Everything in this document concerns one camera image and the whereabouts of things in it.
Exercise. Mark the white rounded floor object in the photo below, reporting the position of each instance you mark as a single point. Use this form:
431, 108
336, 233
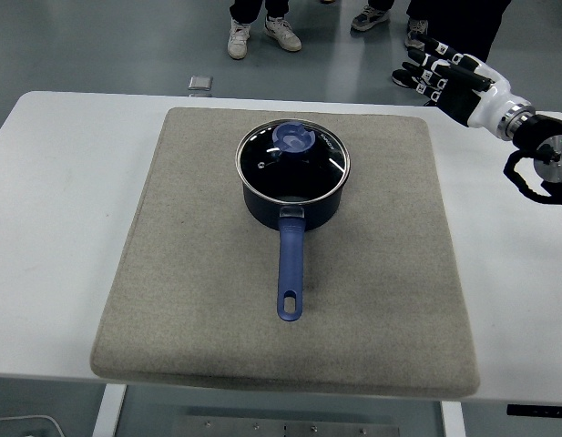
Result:
21, 428

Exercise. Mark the white table leg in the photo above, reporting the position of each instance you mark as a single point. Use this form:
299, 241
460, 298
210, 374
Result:
452, 421
108, 409

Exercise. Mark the grey felt mat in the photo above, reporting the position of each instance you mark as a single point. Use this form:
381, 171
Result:
194, 273

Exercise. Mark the grey metal plate with screws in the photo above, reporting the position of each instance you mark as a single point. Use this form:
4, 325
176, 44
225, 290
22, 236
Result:
285, 428

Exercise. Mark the silver floor socket plate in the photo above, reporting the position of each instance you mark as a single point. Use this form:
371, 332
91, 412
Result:
201, 82

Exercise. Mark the person in black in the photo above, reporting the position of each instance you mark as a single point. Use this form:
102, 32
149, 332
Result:
481, 23

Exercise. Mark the glass pot lid blue knob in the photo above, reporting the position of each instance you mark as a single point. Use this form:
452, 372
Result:
293, 139

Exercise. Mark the black strip on table edge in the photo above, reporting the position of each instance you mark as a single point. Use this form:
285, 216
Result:
540, 409

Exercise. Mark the person with white shoes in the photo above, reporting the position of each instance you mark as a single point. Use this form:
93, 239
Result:
238, 38

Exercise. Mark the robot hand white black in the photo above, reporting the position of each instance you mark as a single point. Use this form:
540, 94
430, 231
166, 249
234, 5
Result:
485, 104

